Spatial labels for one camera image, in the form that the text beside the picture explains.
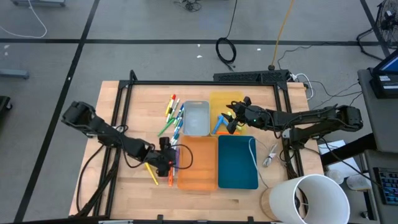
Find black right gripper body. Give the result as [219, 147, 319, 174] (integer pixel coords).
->
[227, 96, 252, 135]

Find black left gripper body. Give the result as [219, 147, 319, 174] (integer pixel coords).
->
[145, 148, 172, 179]

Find yellow highlighter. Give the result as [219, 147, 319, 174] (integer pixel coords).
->
[228, 111, 243, 131]

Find thin yellow marker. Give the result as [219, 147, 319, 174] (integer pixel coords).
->
[144, 162, 160, 186]

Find orange translucent plastic bin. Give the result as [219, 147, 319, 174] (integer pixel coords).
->
[177, 135, 218, 192]

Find green and white marker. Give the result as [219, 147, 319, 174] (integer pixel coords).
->
[167, 98, 182, 123]

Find yellow marker with red cap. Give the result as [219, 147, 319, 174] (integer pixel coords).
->
[165, 94, 177, 117]

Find yellow translucent plastic bin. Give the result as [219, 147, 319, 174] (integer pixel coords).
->
[209, 90, 246, 137]

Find black perforated power strip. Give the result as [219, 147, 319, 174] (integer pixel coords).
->
[213, 69, 290, 83]

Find grey plastic bin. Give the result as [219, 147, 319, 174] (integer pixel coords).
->
[182, 100, 211, 137]

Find teal plastic bin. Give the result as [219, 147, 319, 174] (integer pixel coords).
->
[217, 134, 259, 190]

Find wooden lamp base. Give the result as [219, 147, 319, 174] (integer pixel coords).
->
[259, 187, 282, 222]

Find white lamp shade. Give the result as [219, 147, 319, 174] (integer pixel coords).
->
[269, 174, 351, 224]

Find clear plastic cup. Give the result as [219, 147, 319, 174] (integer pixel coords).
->
[346, 174, 371, 191]
[325, 169, 345, 185]

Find white paper sheet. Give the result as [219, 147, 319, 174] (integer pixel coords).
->
[317, 139, 363, 180]

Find black side table beam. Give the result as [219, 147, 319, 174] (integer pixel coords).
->
[320, 133, 377, 167]

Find grey side desk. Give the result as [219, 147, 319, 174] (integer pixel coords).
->
[357, 68, 398, 154]
[363, 149, 398, 224]

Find black device box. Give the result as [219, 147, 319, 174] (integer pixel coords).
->
[369, 73, 398, 100]

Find computer monitor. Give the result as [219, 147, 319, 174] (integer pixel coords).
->
[372, 49, 398, 76]

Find black keyboard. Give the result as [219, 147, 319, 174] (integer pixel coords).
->
[373, 167, 398, 206]

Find grey stand foot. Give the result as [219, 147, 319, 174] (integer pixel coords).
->
[11, 0, 67, 7]
[0, 68, 30, 80]

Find black floor fan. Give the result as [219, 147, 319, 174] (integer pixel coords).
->
[356, 0, 398, 62]

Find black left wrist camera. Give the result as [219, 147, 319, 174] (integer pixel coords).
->
[159, 136, 172, 151]

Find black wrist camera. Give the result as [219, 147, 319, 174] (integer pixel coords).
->
[159, 136, 172, 151]
[241, 105, 259, 127]

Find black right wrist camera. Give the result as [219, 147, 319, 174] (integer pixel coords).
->
[241, 105, 259, 127]

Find black left camera cable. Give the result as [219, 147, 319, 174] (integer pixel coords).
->
[169, 143, 194, 170]

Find white lamp cable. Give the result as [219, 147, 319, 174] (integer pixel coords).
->
[248, 138, 269, 189]

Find black aluminium table frame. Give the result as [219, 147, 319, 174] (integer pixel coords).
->
[68, 70, 307, 224]

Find grey bundled cable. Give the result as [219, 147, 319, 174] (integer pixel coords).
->
[262, 142, 279, 169]

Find black hanging cable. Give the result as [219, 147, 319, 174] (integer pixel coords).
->
[215, 0, 239, 71]

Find white power cable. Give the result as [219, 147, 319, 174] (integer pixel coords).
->
[292, 73, 315, 101]

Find yellow hanging cable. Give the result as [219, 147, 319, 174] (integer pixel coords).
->
[267, 0, 295, 71]

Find black floor cables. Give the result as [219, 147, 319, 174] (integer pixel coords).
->
[276, 45, 363, 108]

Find black floor cable bundle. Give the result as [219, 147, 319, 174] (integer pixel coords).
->
[173, 0, 203, 13]

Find white floor cable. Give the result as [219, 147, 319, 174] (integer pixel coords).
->
[0, 0, 49, 39]

